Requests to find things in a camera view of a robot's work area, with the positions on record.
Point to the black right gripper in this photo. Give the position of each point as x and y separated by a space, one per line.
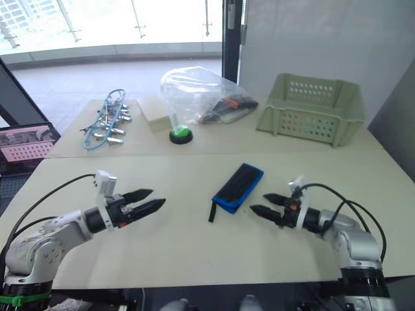
288 215

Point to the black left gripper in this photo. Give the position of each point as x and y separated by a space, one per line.
120 210

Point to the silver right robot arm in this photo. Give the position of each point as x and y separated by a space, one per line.
356 246

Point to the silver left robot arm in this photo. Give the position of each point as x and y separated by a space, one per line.
42 246

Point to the black blue-edged tool roll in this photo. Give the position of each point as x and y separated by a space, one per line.
238 188

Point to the green push button black base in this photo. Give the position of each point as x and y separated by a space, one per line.
180 134

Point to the beige rectangular box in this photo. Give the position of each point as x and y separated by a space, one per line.
154 113

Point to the pale green perforated plastic basket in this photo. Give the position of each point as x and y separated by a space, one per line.
311 110

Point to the black tools inside bag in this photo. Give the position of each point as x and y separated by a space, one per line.
227 108

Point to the grey rounded shape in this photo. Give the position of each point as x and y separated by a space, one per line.
177 305

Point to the clear plastic bag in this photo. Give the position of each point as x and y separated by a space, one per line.
188 94

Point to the dark slanted panel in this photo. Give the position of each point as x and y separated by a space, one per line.
22 100

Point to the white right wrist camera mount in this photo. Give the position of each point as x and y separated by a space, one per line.
303 210

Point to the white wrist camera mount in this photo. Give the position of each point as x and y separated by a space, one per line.
103 188
303 210

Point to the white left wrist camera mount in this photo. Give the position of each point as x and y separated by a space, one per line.
103 188

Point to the pink perforated crate black frame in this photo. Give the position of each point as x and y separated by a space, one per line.
24 149

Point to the dark door frame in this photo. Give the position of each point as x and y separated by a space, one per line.
231 48

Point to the metal railing post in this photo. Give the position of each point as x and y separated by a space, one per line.
72 27
139 26
207 22
8 35

